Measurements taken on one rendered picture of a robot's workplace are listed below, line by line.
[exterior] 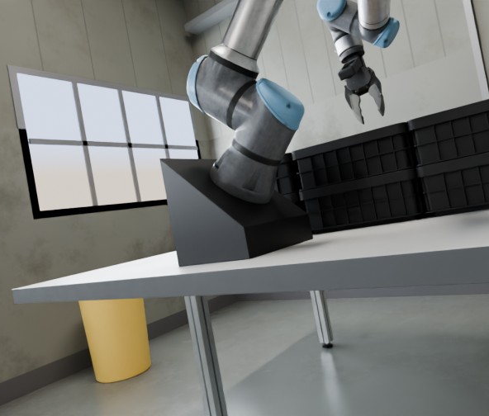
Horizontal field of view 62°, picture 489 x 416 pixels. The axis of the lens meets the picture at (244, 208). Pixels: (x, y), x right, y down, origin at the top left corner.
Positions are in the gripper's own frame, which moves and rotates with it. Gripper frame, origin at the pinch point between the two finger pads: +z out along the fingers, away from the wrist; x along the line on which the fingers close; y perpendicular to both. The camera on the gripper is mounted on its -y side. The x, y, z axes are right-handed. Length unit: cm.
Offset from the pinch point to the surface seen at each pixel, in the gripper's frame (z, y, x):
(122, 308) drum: 38, 39, 170
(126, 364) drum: 70, 37, 177
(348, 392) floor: 94, 40, 51
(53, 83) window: -121, 58, 204
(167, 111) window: -111, 160, 195
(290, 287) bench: 33, -68, 4
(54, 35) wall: -158, 66, 200
